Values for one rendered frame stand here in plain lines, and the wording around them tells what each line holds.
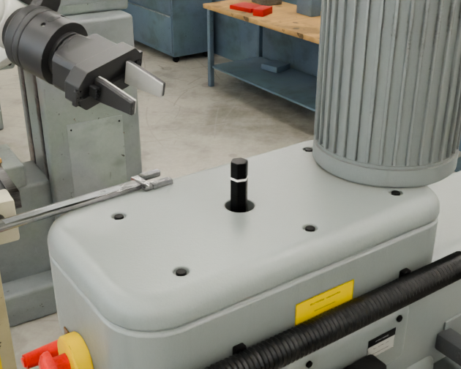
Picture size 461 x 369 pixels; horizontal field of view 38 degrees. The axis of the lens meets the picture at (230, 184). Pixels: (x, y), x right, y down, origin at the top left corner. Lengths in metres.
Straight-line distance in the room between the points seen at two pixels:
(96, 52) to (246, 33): 7.21
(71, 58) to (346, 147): 0.37
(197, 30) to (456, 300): 7.44
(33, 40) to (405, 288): 0.56
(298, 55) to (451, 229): 6.33
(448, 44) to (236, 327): 0.41
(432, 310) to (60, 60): 0.62
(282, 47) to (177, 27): 1.37
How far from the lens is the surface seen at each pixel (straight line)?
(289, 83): 6.80
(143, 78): 0.88
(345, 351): 0.91
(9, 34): 0.93
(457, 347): 1.06
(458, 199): 1.19
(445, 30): 0.85
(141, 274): 0.71
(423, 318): 1.03
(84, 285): 0.73
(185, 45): 8.30
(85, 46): 0.90
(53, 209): 0.84
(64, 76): 0.88
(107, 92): 0.85
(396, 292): 0.85
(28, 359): 0.92
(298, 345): 0.76
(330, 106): 0.90
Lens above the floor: 2.28
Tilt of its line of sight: 26 degrees down
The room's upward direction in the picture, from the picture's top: straight up
